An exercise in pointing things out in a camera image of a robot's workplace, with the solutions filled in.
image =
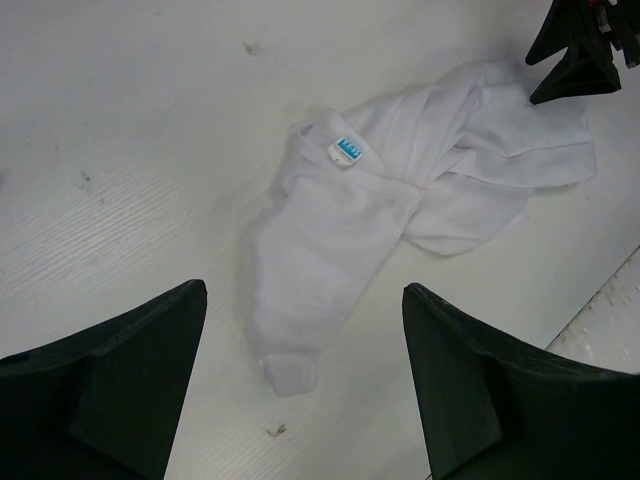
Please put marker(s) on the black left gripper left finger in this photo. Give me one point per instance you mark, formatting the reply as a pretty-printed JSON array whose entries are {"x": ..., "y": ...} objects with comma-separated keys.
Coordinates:
[{"x": 105, "y": 402}]

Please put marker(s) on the white t shirt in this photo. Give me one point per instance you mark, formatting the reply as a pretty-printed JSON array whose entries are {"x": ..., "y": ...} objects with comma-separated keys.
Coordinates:
[{"x": 447, "y": 166}]

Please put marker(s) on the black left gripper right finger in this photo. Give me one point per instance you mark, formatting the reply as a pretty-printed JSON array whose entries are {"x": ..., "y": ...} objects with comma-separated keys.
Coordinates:
[{"x": 494, "y": 407}]

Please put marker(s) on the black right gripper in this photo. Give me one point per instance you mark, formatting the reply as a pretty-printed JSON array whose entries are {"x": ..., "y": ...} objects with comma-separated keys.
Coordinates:
[{"x": 587, "y": 67}]

